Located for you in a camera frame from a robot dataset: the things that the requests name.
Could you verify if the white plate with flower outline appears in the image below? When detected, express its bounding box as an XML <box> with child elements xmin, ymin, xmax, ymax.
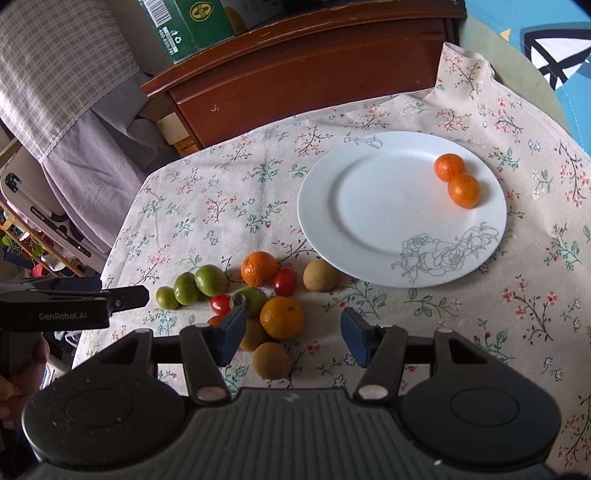
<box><xmin>297</xmin><ymin>131</ymin><xmax>508</xmax><ymax>289</ymax></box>

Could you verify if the green carton box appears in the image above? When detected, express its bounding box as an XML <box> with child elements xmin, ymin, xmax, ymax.
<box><xmin>139</xmin><ymin>0</ymin><xmax>236</xmax><ymax>64</ymax></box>

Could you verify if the beige checked cloth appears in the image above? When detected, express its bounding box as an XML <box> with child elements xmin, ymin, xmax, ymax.
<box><xmin>0</xmin><ymin>0</ymin><xmax>141</xmax><ymax>163</ymax></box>

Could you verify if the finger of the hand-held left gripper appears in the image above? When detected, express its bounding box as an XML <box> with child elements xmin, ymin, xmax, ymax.
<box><xmin>102</xmin><ymin>285</ymin><xmax>151</xmax><ymax>311</ymax></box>

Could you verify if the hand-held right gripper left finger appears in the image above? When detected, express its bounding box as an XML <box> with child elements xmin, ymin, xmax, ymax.
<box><xmin>108</xmin><ymin>304</ymin><xmax>249</xmax><ymax>406</ymax></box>

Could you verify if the green plum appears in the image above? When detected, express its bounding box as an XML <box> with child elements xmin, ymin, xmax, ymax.
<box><xmin>174</xmin><ymin>272</ymin><xmax>200</xmax><ymax>306</ymax></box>
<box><xmin>231</xmin><ymin>287</ymin><xmax>269</xmax><ymax>319</ymax></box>
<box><xmin>156</xmin><ymin>286</ymin><xmax>181</xmax><ymax>310</ymax></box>
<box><xmin>194</xmin><ymin>265</ymin><xmax>228</xmax><ymax>297</ymax></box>

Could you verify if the person's left hand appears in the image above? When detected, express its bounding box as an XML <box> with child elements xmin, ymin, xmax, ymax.
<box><xmin>0</xmin><ymin>336</ymin><xmax>51</xmax><ymax>431</ymax></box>

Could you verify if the white plastic frame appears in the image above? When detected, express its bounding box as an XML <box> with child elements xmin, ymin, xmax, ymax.
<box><xmin>0</xmin><ymin>172</ymin><xmax>108</xmax><ymax>260</ymax></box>

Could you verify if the person in blue shirt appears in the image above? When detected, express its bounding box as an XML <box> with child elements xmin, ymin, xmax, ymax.
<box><xmin>464</xmin><ymin>0</ymin><xmax>591</xmax><ymax>153</ymax></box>

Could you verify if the brown wooden nightstand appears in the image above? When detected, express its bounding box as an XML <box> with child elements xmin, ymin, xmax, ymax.
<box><xmin>140</xmin><ymin>16</ymin><xmax>462</xmax><ymax>151</ymax></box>

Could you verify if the wooden rack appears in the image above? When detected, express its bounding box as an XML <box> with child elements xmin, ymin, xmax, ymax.
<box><xmin>0</xmin><ymin>198</ymin><xmax>86</xmax><ymax>278</ymax></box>

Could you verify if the floral tablecloth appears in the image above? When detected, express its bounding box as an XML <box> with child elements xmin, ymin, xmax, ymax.
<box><xmin>71</xmin><ymin>42</ymin><xmax>591</xmax><ymax>480</ymax></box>

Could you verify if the lilac checked cloth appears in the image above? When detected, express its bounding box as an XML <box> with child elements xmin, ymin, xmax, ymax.
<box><xmin>44</xmin><ymin>74</ymin><xmax>185</xmax><ymax>254</ymax></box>

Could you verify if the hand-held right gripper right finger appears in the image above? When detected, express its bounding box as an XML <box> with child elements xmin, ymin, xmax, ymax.
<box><xmin>341</xmin><ymin>307</ymin><xmax>485</xmax><ymax>403</ymax></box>

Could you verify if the brown kiwi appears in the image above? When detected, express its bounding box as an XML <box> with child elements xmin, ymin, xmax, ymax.
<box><xmin>252</xmin><ymin>342</ymin><xmax>293</xmax><ymax>380</ymax></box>
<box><xmin>303</xmin><ymin>259</ymin><xmax>342</xmax><ymax>292</ymax></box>
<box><xmin>239</xmin><ymin>318</ymin><xmax>267</xmax><ymax>352</ymax></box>

